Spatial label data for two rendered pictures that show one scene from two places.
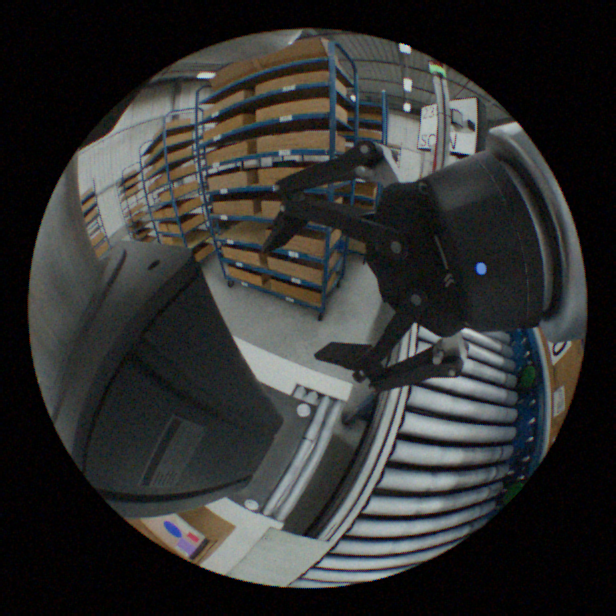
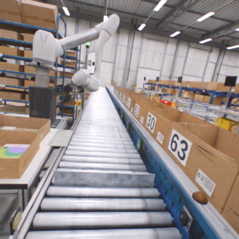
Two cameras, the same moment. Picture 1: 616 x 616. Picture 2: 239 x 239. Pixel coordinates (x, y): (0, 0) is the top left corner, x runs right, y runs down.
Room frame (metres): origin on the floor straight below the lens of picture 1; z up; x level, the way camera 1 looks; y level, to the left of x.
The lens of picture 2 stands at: (-1.40, 0.31, 1.22)
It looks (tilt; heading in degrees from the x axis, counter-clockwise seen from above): 15 degrees down; 325
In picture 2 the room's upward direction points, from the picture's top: 8 degrees clockwise
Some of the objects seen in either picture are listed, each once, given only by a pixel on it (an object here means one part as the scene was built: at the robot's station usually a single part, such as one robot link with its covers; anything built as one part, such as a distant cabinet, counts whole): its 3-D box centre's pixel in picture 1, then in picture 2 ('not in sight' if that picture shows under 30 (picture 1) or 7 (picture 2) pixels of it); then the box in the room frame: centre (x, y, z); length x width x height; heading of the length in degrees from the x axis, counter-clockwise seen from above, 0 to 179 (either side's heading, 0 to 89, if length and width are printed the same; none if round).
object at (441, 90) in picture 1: (437, 180); (84, 83); (0.53, -0.39, 1.11); 0.12 x 0.05 x 0.88; 154
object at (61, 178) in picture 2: not in sight; (106, 180); (-0.92, 0.00, 0.77); 0.46 x 0.01 x 0.09; 64
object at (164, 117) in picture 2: not in sight; (174, 126); (-0.84, -0.54, 0.97); 0.39 x 0.29 x 0.17; 154
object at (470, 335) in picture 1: (473, 337); (101, 117); (0.22, -0.55, 0.73); 0.52 x 0.05 x 0.05; 64
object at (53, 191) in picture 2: not in sight; (105, 193); (-0.95, 0.01, 0.73); 0.52 x 0.05 x 0.05; 64
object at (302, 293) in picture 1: (303, 279); not in sight; (1.14, 0.03, 0.19); 0.40 x 0.30 x 0.10; 66
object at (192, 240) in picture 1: (173, 192); not in sight; (1.92, 1.55, 0.98); 0.98 x 0.49 x 1.96; 62
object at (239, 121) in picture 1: (237, 128); (8, 51); (1.34, 0.46, 1.39); 0.40 x 0.30 x 0.10; 62
